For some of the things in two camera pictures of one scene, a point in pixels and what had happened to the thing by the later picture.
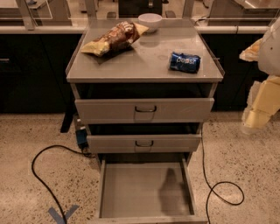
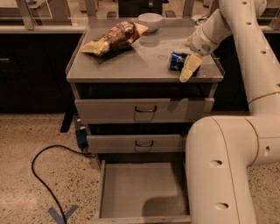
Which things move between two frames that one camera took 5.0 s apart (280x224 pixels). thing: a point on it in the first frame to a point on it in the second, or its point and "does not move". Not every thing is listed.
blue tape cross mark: (57, 216) does not move
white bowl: (152, 21) does not move
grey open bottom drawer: (145, 193) does not move
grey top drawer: (171, 109) does not move
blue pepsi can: (185, 63) does not move
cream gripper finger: (262, 104) to (192, 64)
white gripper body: (270, 55) to (200, 40)
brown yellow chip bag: (122, 34) does not move
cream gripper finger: (251, 53) to (188, 41)
